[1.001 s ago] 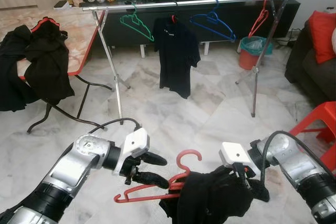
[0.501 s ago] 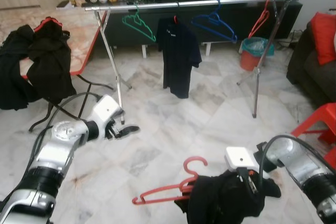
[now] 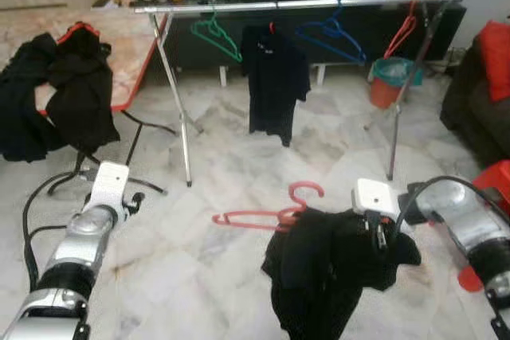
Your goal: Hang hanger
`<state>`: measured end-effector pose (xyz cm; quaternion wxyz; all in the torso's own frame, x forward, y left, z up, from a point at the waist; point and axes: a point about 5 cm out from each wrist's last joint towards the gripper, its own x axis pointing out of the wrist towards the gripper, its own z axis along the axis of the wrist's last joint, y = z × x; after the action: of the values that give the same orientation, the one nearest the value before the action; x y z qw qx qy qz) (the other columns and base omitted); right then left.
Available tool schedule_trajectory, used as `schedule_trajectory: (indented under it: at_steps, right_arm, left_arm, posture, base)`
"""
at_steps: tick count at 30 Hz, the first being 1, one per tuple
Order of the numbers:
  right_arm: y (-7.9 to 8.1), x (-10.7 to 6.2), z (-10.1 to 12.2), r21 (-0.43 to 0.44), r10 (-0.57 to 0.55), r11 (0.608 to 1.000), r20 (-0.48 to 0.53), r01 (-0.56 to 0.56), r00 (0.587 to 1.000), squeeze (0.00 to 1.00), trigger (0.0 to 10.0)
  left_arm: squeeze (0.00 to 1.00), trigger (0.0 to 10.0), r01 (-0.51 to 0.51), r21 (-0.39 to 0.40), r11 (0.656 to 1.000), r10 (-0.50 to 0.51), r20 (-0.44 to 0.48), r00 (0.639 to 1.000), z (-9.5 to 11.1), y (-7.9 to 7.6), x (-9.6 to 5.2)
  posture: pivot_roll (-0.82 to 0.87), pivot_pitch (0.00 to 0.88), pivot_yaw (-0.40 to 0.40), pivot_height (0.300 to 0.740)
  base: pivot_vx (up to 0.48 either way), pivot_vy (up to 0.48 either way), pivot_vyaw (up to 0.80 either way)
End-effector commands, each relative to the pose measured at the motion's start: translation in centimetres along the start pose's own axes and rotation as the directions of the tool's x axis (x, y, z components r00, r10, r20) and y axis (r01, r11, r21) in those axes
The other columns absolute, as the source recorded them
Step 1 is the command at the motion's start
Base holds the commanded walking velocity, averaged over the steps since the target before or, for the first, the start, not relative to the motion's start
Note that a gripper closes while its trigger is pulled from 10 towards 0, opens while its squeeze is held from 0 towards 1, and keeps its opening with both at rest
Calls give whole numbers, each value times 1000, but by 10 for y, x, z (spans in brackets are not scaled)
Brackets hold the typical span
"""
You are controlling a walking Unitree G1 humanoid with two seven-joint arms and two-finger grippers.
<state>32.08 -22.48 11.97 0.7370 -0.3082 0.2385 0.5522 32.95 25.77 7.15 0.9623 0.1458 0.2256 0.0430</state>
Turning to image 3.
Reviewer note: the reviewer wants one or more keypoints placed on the red cushion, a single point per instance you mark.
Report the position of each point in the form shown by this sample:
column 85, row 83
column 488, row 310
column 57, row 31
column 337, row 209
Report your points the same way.
column 496, row 61

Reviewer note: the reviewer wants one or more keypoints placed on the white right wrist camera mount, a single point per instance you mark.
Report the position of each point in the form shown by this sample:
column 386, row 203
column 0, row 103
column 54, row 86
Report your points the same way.
column 374, row 195

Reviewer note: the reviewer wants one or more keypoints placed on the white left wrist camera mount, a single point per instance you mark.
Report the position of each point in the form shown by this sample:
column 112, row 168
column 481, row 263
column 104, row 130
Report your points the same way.
column 107, row 185

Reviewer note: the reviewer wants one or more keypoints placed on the marble top folding table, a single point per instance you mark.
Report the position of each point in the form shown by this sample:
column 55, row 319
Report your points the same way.
column 127, row 45

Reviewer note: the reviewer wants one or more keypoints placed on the orange bin with green bag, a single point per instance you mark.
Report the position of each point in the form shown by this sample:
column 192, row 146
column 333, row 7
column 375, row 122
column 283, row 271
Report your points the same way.
column 386, row 93

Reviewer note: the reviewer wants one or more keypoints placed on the navy blue shirt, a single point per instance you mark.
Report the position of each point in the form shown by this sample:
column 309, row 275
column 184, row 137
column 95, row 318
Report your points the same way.
column 275, row 85

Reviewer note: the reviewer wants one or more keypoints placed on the black garment with green print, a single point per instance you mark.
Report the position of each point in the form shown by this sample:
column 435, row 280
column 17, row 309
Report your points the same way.
column 319, row 276

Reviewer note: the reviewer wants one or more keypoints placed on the dark grey sofa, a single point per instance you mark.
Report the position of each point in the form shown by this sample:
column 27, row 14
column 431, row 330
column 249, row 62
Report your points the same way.
column 470, row 109

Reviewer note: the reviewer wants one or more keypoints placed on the metal clothes rack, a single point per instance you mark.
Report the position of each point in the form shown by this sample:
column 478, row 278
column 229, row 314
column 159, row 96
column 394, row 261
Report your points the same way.
column 319, row 2

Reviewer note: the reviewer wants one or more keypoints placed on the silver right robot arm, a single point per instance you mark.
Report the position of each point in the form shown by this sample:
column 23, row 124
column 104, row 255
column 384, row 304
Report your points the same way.
column 470, row 228

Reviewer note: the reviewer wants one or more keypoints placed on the black TV console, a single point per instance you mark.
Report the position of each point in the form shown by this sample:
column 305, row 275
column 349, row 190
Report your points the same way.
column 374, row 29

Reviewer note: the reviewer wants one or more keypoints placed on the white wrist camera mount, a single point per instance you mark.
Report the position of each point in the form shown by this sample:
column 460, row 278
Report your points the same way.
column 374, row 195
column 107, row 185

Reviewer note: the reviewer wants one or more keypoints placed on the blue plastic hanger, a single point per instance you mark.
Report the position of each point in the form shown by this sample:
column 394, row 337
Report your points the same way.
column 339, row 17

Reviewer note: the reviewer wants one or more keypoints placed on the red plastic stool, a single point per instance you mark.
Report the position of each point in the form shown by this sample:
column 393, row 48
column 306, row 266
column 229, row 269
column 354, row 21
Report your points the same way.
column 494, row 181

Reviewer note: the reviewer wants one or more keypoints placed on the green plastic hanger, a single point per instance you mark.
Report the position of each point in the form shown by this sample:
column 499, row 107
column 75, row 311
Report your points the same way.
column 223, row 47

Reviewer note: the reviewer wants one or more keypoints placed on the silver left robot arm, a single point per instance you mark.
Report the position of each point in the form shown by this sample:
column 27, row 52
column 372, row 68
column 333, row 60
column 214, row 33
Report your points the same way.
column 72, row 252

